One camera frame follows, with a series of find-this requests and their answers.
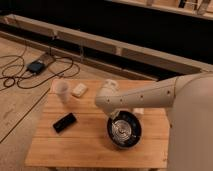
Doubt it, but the small white rectangular block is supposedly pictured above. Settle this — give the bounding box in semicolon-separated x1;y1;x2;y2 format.
72;83;88;98

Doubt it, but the black rectangular remote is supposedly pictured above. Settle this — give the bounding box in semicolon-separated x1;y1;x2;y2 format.
53;113;77;133

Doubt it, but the small white object on table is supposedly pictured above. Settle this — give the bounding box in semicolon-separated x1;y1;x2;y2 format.
133;108;144;115

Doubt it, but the wooden frame rail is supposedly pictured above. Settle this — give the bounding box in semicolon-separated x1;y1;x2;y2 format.
0;14;213;74

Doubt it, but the small wooden table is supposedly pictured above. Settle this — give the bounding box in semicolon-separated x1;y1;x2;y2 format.
25;80;169;169

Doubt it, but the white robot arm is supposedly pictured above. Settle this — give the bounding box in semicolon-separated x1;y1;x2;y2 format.
95;72;213;171

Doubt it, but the black floor cable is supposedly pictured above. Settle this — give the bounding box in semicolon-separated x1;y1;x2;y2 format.
0;44;81;90

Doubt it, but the dark ceramic bowl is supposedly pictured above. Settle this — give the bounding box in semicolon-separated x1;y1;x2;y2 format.
107;111;142;148

